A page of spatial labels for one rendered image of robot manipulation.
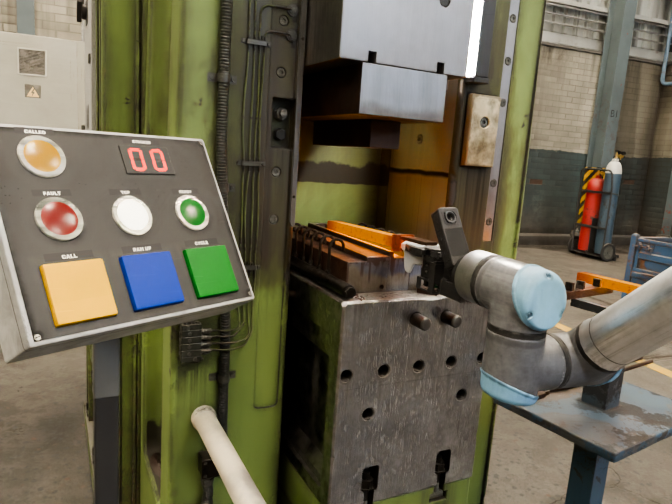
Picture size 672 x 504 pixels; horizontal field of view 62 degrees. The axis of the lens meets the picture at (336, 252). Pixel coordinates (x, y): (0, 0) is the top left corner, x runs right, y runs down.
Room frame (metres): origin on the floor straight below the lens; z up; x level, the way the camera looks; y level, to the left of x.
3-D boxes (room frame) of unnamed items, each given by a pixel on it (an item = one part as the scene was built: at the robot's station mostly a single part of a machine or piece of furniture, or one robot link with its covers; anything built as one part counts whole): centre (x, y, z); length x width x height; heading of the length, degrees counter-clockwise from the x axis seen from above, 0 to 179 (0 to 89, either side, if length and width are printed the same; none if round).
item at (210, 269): (0.81, 0.19, 1.01); 0.07 x 0.05 x 0.07; 142
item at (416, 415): (1.36, -0.06, 0.69); 0.56 x 0.38 x 0.45; 27
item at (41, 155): (0.71, 0.38, 1.16); 0.05 x 0.03 x 0.04; 117
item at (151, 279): (0.73, 0.25, 1.01); 0.07 x 0.05 x 0.07; 142
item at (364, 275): (1.33, -0.02, 0.96); 0.42 x 0.20 x 0.09; 27
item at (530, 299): (0.85, -0.29, 1.00); 0.12 x 0.09 x 0.10; 27
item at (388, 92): (1.33, -0.02, 1.32); 0.42 x 0.20 x 0.10; 27
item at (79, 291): (0.65, 0.31, 1.01); 0.07 x 0.05 x 0.07; 142
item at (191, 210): (0.84, 0.22, 1.09); 0.05 x 0.03 x 0.04; 117
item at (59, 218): (0.68, 0.34, 1.09); 0.05 x 0.03 x 0.04; 117
